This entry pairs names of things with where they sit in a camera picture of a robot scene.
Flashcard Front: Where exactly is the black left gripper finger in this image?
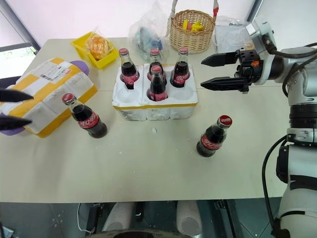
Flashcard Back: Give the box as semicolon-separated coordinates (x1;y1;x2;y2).
0;116;33;131
0;88;35;103

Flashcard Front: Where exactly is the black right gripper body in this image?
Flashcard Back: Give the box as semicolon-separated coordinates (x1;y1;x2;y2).
234;49;263;94

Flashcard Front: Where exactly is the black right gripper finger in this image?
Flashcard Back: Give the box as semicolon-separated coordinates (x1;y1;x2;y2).
201;51;240;67
200;76;249;92

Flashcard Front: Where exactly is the yellow taped foam box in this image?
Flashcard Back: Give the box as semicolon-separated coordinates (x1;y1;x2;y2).
0;57;99;139

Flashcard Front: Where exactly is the glass cola bottle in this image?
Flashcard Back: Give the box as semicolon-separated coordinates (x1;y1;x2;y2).
61;93;108;139
118;48;141;90
146;48;168;86
196;115;233;158
146;64;169;102
169;47;191;88

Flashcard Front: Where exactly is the white foam crate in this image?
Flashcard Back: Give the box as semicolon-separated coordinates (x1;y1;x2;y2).
111;63;200;121

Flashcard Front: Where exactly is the dark grey flat object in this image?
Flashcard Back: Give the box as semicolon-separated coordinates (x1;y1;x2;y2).
0;76;24;90

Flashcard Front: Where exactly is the clear plastic bag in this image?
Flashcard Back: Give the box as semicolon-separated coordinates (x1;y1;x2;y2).
214;15;255;54

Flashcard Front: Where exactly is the yellow toy in basket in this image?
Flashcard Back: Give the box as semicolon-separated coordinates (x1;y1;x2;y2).
182;19;205;32

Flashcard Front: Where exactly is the clear bag with blue items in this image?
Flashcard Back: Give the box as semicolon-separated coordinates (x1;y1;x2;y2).
127;1;171;61

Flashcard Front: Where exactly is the bagged toy burger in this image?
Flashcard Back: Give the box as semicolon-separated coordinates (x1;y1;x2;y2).
85;33;111;61

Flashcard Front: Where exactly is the yellow plastic bin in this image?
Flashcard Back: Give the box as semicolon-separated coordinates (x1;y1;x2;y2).
70;31;119;70

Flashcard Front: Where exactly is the light blue object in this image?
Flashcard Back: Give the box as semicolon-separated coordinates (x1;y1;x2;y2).
0;222;15;238

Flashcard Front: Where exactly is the white rounded robot shell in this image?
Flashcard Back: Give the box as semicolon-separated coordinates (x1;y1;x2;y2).
103;202;136;233
176;200;203;235

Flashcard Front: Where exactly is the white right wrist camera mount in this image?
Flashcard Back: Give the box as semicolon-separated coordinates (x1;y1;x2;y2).
245;19;277;81

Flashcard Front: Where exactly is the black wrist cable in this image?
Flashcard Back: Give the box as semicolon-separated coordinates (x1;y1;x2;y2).
264;34;317;98

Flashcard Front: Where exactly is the wicker basket with handle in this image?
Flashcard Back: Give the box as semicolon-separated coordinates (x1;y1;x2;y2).
169;0;221;55

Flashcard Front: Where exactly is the dark window frame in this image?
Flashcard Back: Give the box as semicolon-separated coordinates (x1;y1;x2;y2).
246;0;264;22
0;0;42;53

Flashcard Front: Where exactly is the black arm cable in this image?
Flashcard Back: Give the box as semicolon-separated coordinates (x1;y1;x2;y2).
262;135;291;238

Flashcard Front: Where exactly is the thin white cable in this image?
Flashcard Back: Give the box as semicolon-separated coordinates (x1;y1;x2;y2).
76;203;96;235

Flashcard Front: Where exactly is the black table frame strut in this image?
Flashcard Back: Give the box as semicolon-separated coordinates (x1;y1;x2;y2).
214;199;239;238
135;202;146;223
92;202;105;232

